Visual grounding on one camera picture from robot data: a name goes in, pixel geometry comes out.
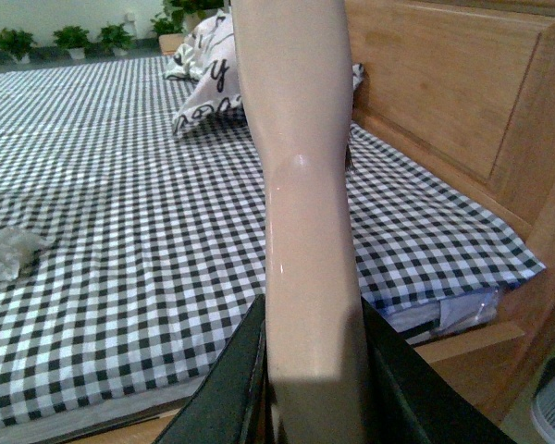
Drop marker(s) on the black white checkered bed sheet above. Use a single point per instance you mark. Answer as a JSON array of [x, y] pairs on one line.
[[156, 243]]

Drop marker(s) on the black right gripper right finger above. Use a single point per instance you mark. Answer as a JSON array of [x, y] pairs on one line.
[[414, 404]]

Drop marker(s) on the crumpled white tissue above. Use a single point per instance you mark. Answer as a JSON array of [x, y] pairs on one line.
[[17, 249]]

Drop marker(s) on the white patterned pillow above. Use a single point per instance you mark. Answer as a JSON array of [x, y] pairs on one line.
[[208, 74]]

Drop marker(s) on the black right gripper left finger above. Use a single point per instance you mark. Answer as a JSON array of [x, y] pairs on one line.
[[229, 406]]

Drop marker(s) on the wooden bed frame headboard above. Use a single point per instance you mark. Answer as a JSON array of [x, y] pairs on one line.
[[450, 179]]

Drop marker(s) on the beige hand brush black bristles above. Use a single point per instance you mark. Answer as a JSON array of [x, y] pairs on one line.
[[316, 350]]

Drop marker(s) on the green potted plant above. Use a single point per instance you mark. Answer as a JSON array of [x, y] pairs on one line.
[[17, 43], [115, 38], [74, 39], [182, 16]]

